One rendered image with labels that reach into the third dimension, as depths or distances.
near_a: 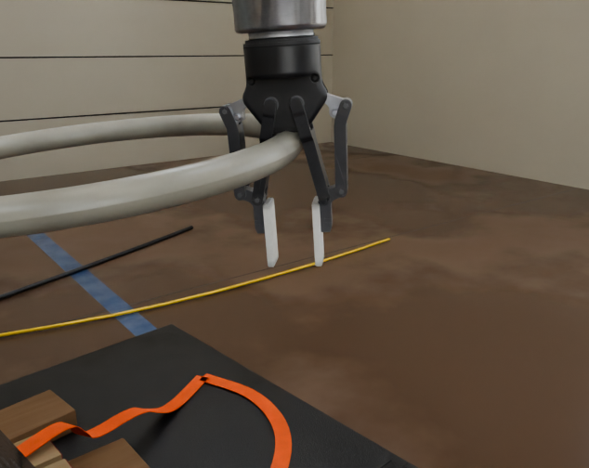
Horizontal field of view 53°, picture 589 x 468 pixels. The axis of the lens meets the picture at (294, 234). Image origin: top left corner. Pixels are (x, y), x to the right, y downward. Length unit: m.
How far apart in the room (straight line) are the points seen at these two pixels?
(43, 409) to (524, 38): 4.63
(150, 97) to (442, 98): 2.77
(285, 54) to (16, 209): 0.27
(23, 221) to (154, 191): 0.09
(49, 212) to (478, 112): 5.38
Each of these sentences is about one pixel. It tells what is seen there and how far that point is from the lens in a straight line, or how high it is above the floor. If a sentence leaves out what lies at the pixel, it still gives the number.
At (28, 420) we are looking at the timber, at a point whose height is 0.08.
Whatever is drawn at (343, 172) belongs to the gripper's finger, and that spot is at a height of 0.95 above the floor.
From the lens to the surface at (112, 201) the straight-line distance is 0.45.
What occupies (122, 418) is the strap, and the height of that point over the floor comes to 0.12.
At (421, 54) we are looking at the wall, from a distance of 6.13.
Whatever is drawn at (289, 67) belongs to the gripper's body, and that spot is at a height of 1.05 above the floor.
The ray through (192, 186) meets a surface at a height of 0.96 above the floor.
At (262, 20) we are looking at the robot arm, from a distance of 0.56.
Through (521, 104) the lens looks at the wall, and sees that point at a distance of 5.47.
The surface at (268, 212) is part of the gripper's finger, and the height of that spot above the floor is 0.90.
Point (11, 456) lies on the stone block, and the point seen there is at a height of 0.65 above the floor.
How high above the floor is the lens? 1.07
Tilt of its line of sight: 17 degrees down
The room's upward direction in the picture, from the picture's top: straight up
